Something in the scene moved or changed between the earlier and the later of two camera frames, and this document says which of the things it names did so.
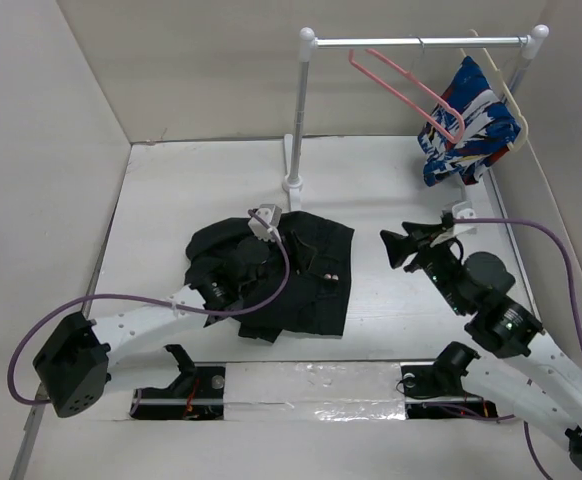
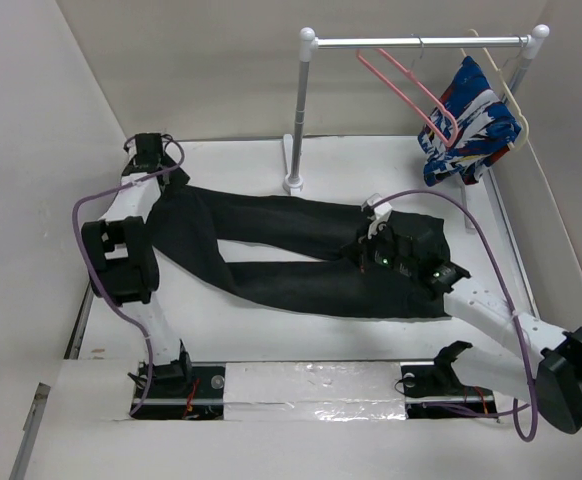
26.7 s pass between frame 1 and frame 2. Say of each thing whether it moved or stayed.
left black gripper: moved
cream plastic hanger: stayed
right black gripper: moved
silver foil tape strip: stayed
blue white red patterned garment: stayed
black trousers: moved
